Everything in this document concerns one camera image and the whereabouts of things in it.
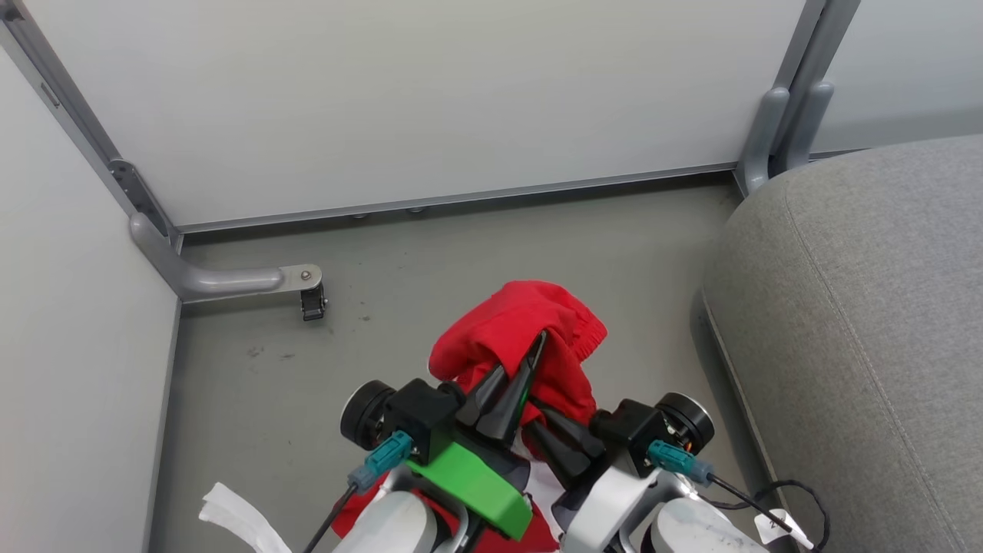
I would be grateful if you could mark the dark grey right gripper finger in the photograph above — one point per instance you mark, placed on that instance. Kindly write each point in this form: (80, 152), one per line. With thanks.
(572, 430)
(557, 455)

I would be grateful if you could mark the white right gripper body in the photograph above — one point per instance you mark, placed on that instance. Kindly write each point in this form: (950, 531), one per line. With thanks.
(607, 507)

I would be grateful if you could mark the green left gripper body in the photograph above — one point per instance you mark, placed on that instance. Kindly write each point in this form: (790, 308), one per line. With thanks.
(472, 484)

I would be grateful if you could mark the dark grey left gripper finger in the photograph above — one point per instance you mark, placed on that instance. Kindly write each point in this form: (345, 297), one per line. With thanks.
(516, 399)
(482, 401)

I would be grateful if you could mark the red knitted garment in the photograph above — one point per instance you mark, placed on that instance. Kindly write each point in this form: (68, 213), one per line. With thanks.
(513, 338)

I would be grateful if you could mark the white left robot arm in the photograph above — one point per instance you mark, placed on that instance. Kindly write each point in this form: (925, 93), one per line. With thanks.
(392, 522)

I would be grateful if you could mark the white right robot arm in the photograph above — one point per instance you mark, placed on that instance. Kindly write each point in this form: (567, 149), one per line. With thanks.
(703, 530)

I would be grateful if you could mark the black caster wheel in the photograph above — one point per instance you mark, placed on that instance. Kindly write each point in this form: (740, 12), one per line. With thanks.
(312, 302)

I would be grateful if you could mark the white fabric strip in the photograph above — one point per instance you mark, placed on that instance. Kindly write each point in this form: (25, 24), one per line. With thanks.
(242, 518)

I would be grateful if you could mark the grey metal partition foot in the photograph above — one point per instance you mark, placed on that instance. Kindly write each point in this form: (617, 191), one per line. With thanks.
(207, 280)

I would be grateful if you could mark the grey fabric sofa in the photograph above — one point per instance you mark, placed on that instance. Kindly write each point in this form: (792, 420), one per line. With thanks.
(868, 322)

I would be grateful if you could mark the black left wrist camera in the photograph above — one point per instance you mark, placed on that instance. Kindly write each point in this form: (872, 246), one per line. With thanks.
(411, 415)

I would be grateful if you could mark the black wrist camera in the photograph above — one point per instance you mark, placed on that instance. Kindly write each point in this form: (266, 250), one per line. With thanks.
(653, 426)
(411, 415)

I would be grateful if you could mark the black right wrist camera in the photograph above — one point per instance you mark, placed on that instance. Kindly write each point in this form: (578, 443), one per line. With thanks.
(653, 426)

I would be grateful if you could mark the grey partition bottom rail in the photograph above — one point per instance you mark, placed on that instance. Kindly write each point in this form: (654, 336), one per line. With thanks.
(461, 197)

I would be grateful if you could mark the grey double partition post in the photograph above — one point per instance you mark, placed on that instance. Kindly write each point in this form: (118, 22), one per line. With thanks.
(791, 100)

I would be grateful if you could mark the grey partition corner post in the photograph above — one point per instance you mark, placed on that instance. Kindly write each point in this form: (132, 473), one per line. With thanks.
(84, 127)

